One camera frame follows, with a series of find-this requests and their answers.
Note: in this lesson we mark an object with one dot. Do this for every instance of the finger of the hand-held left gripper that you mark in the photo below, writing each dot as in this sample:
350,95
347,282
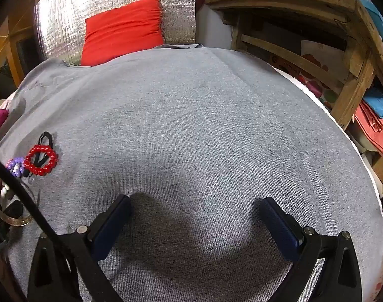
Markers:
13,210

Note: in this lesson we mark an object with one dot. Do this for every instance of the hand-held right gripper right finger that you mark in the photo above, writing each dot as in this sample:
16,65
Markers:
281,229

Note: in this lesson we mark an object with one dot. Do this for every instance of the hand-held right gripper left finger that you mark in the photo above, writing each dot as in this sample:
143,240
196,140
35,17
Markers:
111,226

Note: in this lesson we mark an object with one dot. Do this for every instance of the gold bangle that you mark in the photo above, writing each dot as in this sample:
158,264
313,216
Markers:
17,222

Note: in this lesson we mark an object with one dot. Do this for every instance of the red folded cloths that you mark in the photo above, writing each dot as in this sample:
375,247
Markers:
377,132

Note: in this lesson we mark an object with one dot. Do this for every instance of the grey cloth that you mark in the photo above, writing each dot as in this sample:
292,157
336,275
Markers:
194,116

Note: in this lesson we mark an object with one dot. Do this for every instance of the blue folded cloth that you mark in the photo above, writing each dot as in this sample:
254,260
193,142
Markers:
380,103

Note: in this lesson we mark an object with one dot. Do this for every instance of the wooden cabinet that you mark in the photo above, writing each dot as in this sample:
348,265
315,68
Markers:
2,47

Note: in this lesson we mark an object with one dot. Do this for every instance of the polka dot box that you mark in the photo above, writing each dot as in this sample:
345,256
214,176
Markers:
314,66

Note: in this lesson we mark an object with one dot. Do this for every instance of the silver foil mat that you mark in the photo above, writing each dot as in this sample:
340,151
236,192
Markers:
62,22

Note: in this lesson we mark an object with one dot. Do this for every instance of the red cushion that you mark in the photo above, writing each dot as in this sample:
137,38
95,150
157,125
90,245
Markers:
122,31

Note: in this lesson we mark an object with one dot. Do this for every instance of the wooden chair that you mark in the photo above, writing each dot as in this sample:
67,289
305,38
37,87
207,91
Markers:
289,1

